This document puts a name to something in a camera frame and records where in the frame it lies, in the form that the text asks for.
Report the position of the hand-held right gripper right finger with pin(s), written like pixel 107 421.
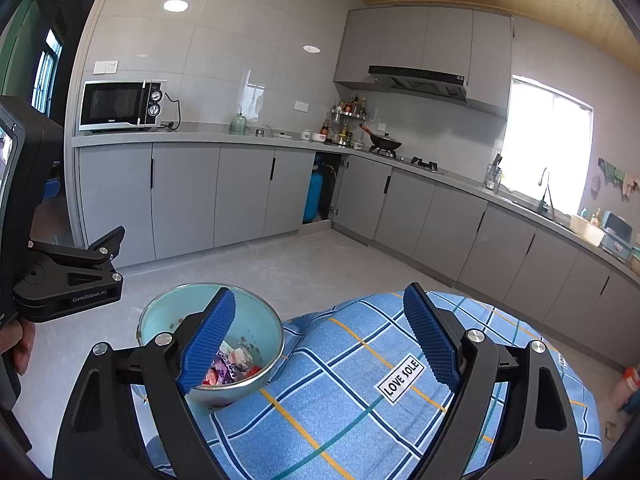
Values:
pixel 432 340

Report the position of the purple snack wrapper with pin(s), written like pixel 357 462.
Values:
pixel 225 370

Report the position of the light blue basin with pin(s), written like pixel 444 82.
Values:
pixel 250 315

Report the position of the person's left hand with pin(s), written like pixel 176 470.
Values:
pixel 22 345

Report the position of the yellow soap bottle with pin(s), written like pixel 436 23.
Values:
pixel 594 217

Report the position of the white wall switch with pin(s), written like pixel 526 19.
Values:
pixel 106 66
pixel 301 106

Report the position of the green ceramic jar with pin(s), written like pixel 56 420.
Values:
pixel 239 124

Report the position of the white plastic basin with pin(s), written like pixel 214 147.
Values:
pixel 585 230

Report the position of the gas stove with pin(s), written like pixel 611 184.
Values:
pixel 425 164

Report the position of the white microwave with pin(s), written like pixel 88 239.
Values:
pixel 115 105

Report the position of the spice bottle rack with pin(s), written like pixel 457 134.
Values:
pixel 345 120

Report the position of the hanging cloths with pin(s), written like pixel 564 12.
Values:
pixel 612 170

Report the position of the kitchen faucet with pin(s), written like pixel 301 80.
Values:
pixel 545 195

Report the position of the grey base cabinets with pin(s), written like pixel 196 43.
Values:
pixel 240 195

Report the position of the black range hood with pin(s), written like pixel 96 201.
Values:
pixel 420 82

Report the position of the red lid bin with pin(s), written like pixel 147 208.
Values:
pixel 630 385

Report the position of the knife holder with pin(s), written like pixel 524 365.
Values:
pixel 492 177

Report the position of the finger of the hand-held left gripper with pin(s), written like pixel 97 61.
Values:
pixel 85 254

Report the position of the brown cardboard piece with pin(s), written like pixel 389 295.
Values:
pixel 612 430

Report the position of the green door frame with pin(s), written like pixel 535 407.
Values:
pixel 20 20

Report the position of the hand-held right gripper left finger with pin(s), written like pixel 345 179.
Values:
pixel 207 345

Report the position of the black wok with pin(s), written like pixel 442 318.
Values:
pixel 385 142

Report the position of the red plastic bag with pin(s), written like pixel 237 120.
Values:
pixel 250 372

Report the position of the white bowl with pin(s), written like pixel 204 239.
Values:
pixel 318 136

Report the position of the blue plaid blanket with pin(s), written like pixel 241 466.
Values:
pixel 340 360

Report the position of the teal bowl stack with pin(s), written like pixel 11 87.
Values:
pixel 636 260

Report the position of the kitchen window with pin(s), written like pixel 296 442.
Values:
pixel 545 145

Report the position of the grey upper cabinets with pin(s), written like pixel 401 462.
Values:
pixel 425 40

